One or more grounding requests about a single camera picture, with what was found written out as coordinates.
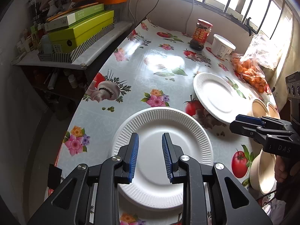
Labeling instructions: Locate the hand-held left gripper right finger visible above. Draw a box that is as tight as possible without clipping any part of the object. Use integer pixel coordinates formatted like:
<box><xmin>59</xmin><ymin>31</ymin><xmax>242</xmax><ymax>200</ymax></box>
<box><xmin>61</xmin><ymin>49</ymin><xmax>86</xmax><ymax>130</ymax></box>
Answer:
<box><xmin>162</xmin><ymin>132</ymin><xmax>273</xmax><ymax>225</ymax></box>

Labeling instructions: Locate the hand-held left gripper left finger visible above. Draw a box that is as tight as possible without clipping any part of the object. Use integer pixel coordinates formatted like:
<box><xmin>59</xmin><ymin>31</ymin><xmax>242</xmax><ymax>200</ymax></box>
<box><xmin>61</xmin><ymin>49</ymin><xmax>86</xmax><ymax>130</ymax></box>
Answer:
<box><xmin>27</xmin><ymin>132</ymin><xmax>140</xmax><ymax>225</ymax></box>

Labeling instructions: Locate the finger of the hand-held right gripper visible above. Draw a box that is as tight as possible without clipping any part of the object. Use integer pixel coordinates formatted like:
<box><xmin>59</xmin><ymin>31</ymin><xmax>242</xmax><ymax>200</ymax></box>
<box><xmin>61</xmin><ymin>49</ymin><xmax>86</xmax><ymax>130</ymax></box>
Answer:
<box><xmin>229</xmin><ymin>120</ymin><xmax>294</xmax><ymax>147</ymax></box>
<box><xmin>235</xmin><ymin>114</ymin><xmax>292</xmax><ymax>130</ymax></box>

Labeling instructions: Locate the beige paper bowl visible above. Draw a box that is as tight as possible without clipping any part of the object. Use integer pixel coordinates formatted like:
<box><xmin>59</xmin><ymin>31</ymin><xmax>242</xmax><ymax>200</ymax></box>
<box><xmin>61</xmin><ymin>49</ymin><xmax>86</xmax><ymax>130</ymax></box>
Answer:
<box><xmin>251</xmin><ymin>99</ymin><xmax>270</xmax><ymax>118</ymax></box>
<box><xmin>249</xmin><ymin>149</ymin><xmax>278</xmax><ymax>194</ymax></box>
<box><xmin>267</xmin><ymin>102</ymin><xmax>281</xmax><ymax>119</ymax></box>

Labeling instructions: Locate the white ribbed paper plate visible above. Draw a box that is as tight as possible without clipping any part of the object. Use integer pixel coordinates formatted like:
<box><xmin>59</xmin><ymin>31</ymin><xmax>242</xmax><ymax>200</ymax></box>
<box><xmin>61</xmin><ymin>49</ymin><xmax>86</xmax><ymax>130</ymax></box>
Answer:
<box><xmin>112</xmin><ymin>108</ymin><xmax>214</xmax><ymax>211</ymax></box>
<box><xmin>193</xmin><ymin>72</ymin><xmax>255</xmax><ymax>125</ymax></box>

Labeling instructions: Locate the person's right forearm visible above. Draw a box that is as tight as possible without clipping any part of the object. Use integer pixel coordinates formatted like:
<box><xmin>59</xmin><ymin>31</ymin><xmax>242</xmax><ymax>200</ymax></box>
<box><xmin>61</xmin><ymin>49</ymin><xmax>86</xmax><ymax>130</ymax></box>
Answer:
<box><xmin>275</xmin><ymin>166</ymin><xmax>300</xmax><ymax>225</ymax></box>

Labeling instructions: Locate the person's right hand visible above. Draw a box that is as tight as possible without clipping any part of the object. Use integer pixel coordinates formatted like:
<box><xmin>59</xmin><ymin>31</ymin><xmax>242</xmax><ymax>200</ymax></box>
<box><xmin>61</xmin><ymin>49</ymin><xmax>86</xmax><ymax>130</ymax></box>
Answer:
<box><xmin>274</xmin><ymin>155</ymin><xmax>292</xmax><ymax>184</ymax></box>

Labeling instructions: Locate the clear bag of oranges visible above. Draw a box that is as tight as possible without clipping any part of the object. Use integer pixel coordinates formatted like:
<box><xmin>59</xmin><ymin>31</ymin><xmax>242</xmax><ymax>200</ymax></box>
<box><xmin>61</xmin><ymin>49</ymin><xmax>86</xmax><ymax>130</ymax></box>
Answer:
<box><xmin>231</xmin><ymin>34</ymin><xmax>284</xmax><ymax>94</ymax></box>

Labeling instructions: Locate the white instant noodle cup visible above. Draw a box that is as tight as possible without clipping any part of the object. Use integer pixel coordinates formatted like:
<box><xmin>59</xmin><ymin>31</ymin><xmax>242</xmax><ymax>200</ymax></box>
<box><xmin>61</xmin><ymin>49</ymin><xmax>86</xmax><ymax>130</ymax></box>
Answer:
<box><xmin>210</xmin><ymin>34</ymin><xmax>236</xmax><ymax>60</ymax></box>

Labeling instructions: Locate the vegetable print glossy tablecloth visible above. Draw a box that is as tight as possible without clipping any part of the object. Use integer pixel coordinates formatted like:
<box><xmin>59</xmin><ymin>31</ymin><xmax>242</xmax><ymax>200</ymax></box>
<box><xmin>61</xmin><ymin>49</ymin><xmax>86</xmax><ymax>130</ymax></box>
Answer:
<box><xmin>55</xmin><ymin>19</ymin><xmax>282</xmax><ymax>225</ymax></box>

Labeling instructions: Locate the black hook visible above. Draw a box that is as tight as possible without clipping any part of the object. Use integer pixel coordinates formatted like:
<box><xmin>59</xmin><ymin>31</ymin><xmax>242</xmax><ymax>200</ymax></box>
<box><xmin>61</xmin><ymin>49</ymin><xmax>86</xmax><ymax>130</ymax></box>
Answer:
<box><xmin>244</xmin><ymin>17</ymin><xmax>255</xmax><ymax>37</ymax></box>

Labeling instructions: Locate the chili sauce jar red label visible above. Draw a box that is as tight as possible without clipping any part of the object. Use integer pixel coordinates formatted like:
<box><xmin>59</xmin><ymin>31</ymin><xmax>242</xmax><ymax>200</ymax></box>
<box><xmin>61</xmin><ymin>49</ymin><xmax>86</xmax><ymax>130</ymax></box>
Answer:
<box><xmin>189</xmin><ymin>19</ymin><xmax>213</xmax><ymax>51</ymax></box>

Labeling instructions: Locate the white pill bottle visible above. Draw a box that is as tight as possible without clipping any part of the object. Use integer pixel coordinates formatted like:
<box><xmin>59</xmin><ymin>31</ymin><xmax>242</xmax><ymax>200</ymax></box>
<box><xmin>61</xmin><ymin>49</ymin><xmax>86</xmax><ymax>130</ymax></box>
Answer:
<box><xmin>69</xmin><ymin>74</ymin><xmax>78</xmax><ymax>89</ymax></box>

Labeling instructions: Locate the white topped side shelf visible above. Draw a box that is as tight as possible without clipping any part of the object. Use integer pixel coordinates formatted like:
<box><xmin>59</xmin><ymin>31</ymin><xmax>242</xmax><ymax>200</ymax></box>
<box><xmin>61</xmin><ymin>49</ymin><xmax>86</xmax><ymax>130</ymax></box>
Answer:
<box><xmin>12</xmin><ymin>20</ymin><xmax>139</xmax><ymax>70</ymax></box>

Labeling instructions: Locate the window metal grille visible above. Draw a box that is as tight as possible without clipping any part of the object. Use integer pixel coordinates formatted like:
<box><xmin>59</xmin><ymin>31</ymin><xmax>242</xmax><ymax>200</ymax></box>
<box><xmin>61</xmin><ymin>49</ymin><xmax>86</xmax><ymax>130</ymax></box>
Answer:
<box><xmin>141</xmin><ymin>0</ymin><xmax>296</xmax><ymax>43</ymax></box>

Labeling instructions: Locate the stack of green boxes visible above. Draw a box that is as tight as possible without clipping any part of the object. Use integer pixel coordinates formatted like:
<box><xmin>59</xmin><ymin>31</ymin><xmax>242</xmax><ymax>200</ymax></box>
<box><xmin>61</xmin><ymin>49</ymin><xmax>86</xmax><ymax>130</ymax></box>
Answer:
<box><xmin>37</xmin><ymin>23</ymin><xmax>115</xmax><ymax>62</ymax></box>

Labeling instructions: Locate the lime green box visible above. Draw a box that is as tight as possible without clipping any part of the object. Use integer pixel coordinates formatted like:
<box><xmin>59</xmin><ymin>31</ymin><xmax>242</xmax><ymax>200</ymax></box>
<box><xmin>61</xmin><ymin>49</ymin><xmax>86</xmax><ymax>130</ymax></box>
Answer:
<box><xmin>51</xmin><ymin>29</ymin><xmax>101</xmax><ymax>53</ymax></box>
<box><xmin>48</xmin><ymin>10</ymin><xmax>115</xmax><ymax>42</ymax></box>

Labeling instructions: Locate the flat white and green box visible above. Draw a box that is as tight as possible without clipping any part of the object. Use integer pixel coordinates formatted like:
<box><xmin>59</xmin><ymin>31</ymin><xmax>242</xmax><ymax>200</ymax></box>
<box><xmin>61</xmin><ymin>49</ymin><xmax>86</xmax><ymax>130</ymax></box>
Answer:
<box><xmin>44</xmin><ymin>3</ymin><xmax>105</xmax><ymax>32</ymax></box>

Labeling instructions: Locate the group of small bottles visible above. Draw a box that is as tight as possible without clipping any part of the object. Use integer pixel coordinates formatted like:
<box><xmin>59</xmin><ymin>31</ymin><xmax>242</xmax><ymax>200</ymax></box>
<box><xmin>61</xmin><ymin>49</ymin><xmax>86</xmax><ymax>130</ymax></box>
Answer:
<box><xmin>16</xmin><ymin>20</ymin><xmax>54</xmax><ymax>55</ymax></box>

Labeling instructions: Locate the white vase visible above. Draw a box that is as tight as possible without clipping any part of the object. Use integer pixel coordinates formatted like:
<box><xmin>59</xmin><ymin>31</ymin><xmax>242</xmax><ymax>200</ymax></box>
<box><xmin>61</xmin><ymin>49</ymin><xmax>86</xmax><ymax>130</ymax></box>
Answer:
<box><xmin>47</xmin><ymin>0</ymin><xmax>63</xmax><ymax>17</ymax></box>

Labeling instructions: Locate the white cable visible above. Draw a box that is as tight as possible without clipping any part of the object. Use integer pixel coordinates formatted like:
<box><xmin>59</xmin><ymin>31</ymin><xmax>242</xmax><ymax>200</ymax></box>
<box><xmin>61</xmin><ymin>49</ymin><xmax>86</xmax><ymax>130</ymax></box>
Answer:
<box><xmin>128</xmin><ymin>0</ymin><xmax>169</xmax><ymax>27</ymax></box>

